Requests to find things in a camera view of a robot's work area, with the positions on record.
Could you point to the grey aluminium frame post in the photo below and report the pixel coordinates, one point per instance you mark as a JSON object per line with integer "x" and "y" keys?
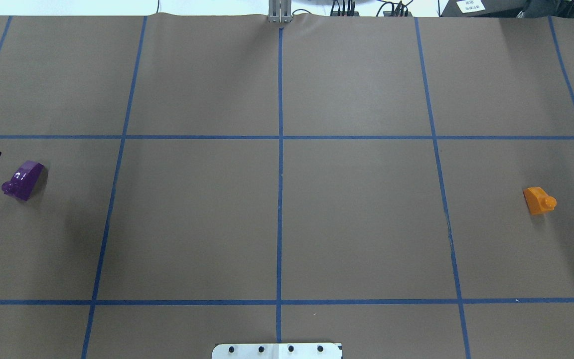
{"x": 279, "y": 11}

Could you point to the orange trapezoid block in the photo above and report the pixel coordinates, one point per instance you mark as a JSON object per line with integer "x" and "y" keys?
{"x": 538, "y": 201}

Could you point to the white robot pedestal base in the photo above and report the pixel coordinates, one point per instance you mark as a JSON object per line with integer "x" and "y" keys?
{"x": 278, "y": 351}

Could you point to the purple trapezoid block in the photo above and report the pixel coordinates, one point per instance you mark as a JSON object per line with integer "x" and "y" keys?
{"x": 22, "y": 183}

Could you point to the black box with label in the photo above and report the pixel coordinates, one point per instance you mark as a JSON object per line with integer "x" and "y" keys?
{"x": 507, "y": 8}

